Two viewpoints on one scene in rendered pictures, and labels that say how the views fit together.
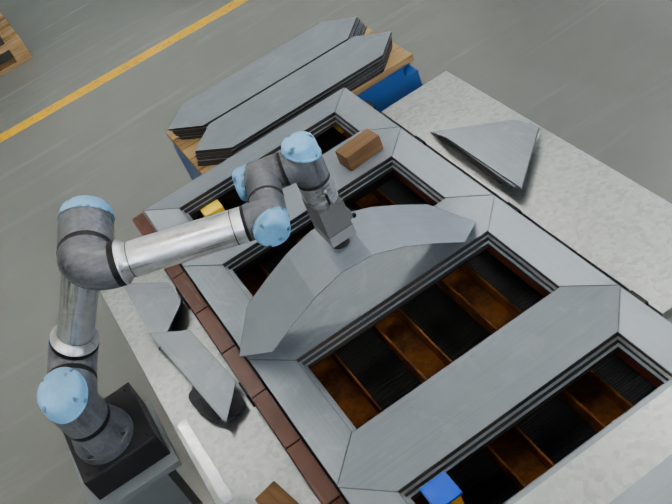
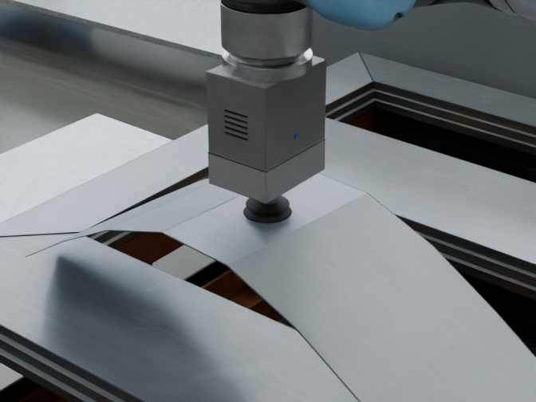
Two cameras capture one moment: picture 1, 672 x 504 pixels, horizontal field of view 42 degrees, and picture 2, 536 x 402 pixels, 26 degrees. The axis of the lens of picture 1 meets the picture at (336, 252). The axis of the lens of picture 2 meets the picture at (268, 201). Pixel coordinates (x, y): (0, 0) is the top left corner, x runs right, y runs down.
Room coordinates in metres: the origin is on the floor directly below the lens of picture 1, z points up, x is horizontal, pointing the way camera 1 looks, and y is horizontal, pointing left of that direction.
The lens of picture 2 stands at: (2.08, 0.70, 1.51)
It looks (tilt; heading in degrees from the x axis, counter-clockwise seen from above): 28 degrees down; 233
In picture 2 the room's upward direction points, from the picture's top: straight up
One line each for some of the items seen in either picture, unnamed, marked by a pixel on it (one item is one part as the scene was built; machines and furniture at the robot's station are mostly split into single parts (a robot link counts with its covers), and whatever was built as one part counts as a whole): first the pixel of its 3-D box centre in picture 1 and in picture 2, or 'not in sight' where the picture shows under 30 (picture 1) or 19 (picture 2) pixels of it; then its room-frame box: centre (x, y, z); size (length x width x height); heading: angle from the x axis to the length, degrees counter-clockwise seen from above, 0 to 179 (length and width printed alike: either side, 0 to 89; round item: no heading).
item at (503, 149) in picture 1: (498, 141); not in sight; (1.94, -0.55, 0.77); 0.45 x 0.20 x 0.04; 14
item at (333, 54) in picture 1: (283, 87); not in sight; (2.61, -0.06, 0.82); 0.80 x 0.40 x 0.06; 104
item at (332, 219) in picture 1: (332, 211); (258, 111); (1.53, -0.03, 1.11); 0.10 x 0.09 x 0.16; 104
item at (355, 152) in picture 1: (359, 149); not in sight; (2.03, -0.18, 0.87); 0.12 x 0.06 x 0.05; 109
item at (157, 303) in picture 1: (157, 303); not in sight; (1.98, 0.54, 0.70); 0.39 x 0.12 x 0.04; 14
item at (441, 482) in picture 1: (441, 493); not in sight; (0.92, 0.00, 0.88); 0.06 x 0.06 x 0.02; 14
